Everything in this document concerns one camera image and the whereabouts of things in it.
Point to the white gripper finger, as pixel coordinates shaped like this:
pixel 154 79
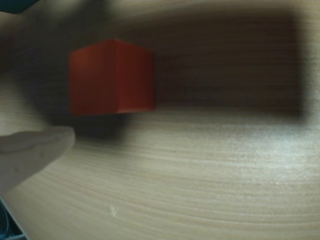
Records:
pixel 27 155

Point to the orange cube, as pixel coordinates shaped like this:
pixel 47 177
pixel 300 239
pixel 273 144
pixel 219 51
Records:
pixel 105 80

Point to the teal plastic box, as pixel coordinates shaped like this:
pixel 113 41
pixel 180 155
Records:
pixel 15 6

